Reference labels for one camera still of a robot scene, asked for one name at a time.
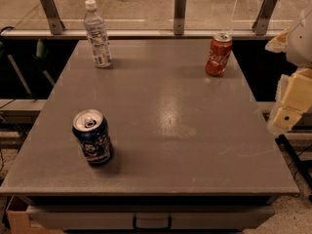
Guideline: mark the clear plastic water bottle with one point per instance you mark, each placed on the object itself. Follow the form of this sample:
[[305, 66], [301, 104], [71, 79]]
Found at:
[[97, 35]]

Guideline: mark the left metal bracket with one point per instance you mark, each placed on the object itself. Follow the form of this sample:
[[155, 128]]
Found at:
[[55, 24]]

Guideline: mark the metal bracket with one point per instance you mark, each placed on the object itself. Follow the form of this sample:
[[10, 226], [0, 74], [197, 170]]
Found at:
[[179, 17], [55, 24], [260, 26]]

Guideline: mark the middle metal bracket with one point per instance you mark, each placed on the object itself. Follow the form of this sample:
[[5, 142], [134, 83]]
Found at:
[[179, 17]]

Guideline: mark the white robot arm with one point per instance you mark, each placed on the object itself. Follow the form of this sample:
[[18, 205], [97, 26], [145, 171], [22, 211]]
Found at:
[[299, 43]]

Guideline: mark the cardboard box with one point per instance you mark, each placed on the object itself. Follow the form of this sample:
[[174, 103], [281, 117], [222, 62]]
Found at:
[[19, 221]]

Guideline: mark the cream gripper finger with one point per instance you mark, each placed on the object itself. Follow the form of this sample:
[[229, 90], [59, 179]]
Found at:
[[293, 99], [279, 43]]

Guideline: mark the right metal bracket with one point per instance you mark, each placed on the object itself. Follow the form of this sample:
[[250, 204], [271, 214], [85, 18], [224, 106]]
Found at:
[[260, 26]]

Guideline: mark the blue pepsi can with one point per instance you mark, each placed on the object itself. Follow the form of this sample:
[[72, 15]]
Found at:
[[91, 130]]

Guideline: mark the grey drawer with handle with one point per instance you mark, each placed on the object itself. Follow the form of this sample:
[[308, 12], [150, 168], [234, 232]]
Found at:
[[150, 219]]

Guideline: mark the black stand base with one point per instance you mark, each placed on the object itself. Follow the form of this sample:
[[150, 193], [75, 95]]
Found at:
[[298, 153]]

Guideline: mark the red coca-cola can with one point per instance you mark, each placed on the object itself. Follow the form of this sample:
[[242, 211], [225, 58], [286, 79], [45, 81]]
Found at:
[[220, 50]]

